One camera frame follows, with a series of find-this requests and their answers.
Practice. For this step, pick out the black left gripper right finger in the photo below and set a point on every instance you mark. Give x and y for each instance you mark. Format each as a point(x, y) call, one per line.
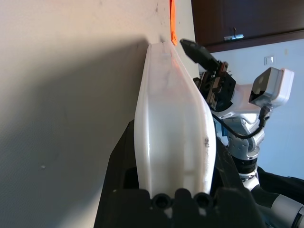
point(228, 171)

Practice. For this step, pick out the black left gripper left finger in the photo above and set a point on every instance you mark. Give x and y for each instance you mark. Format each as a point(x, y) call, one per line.
point(121, 166)

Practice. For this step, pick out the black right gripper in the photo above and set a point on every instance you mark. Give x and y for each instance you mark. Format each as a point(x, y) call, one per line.
point(221, 83)

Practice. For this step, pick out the orange and teal backpack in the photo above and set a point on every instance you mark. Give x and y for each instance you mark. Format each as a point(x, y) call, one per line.
point(173, 21)

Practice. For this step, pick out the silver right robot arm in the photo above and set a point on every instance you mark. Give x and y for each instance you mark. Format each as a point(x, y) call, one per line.
point(249, 147)

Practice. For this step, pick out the metal cabinet latch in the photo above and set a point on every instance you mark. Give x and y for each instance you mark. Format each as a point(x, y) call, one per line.
point(234, 37)

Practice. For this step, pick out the dark brown wooden cabinet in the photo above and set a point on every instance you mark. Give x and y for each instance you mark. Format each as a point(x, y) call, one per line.
point(237, 16)

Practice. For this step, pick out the white wall socket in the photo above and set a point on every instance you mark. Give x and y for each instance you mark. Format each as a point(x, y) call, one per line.
point(269, 60)

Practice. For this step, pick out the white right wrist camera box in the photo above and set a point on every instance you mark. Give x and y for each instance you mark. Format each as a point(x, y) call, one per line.
point(280, 85)

